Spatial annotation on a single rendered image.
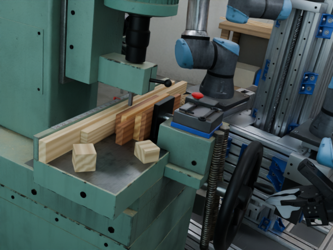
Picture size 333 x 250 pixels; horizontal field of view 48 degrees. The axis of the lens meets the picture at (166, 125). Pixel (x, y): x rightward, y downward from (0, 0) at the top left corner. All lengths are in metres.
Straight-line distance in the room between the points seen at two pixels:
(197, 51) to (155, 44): 3.08
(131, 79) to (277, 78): 0.79
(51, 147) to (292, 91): 1.03
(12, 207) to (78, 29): 0.50
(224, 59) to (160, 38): 3.01
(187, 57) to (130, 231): 0.81
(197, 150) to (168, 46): 3.67
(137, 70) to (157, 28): 3.61
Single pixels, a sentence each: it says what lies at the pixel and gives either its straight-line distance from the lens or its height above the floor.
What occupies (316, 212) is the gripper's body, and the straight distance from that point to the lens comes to 1.04.
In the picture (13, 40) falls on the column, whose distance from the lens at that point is 1.07.
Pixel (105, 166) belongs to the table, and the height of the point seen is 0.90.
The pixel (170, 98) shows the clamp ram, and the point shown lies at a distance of 0.96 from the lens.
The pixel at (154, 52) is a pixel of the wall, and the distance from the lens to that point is 4.58.
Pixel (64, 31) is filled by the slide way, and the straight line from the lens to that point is 0.99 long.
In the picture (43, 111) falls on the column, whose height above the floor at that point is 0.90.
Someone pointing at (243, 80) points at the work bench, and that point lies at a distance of 3.82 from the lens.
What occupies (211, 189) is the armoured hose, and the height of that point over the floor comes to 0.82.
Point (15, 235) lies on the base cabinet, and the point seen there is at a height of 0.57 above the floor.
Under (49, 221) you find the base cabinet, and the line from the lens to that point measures 1.03.
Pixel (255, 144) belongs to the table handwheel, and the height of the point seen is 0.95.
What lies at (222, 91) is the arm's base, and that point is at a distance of 1.59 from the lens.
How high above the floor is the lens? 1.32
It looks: 24 degrees down
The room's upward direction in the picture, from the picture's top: 9 degrees clockwise
